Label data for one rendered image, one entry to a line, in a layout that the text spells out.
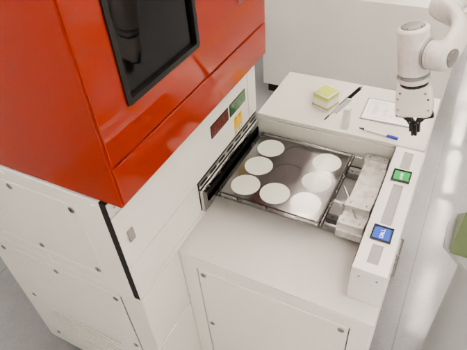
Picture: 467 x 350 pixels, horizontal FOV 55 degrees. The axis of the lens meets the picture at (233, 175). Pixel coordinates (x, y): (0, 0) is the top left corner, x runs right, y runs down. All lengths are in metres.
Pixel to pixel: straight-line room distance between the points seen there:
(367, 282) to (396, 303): 1.10
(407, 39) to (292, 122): 0.59
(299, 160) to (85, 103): 0.93
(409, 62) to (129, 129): 0.75
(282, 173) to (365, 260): 0.47
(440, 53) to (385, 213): 0.47
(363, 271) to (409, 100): 0.50
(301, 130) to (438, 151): 1.69
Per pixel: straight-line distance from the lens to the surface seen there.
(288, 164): 1.60
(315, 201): 1.47
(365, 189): 1.56
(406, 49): 1.29
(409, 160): 1.59
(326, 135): 1.68
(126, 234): 1.18
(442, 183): 3.01
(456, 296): 1.72
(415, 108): 1.38
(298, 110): 1.75
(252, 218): 1.52
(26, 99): 1.02
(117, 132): 0.96
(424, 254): 2.59
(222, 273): 1.42
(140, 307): 1.42
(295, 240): 1.46
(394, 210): 1.40
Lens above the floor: 1.94
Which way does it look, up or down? 42 degrees down
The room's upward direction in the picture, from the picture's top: 5 degrees counter-clockwise
